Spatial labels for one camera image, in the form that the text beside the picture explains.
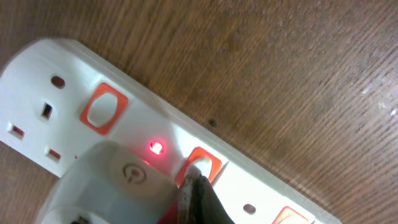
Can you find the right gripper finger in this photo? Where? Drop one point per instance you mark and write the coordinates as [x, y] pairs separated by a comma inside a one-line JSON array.
[[199, 204]]

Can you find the white USB charger plug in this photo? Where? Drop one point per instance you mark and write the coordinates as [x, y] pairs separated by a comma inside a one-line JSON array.
[[109, 184]]

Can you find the white power strip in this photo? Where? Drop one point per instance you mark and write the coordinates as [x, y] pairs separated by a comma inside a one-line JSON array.
[[58, 98]]

